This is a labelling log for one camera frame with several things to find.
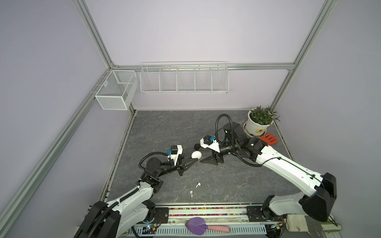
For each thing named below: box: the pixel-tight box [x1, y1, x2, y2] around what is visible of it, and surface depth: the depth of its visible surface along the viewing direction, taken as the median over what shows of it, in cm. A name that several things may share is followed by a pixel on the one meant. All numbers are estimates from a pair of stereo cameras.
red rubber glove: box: [258, 132, 279, 146], surface depth 104 cm
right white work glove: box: [285, 214, 342, 233], surface depth 71 cm
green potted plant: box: [249, 105, 281, 125], surface depth 96 cm
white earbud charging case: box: [190, 150, 203, 160], surface depth 69 cm
